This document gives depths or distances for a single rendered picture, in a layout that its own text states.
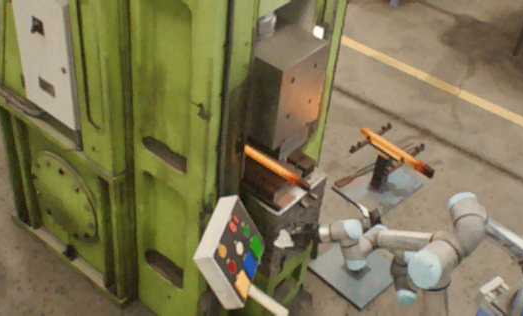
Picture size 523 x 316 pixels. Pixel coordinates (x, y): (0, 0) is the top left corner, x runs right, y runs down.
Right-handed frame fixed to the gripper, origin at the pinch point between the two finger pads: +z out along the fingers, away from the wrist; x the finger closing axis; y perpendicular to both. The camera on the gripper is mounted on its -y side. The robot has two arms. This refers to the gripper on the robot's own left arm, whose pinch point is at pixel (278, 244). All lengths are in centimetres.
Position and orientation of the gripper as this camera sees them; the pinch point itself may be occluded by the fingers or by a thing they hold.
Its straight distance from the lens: 296.4
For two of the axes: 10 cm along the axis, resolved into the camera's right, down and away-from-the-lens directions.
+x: -2.6, 6.2, -7.4
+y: -4.1, -7.6, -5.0
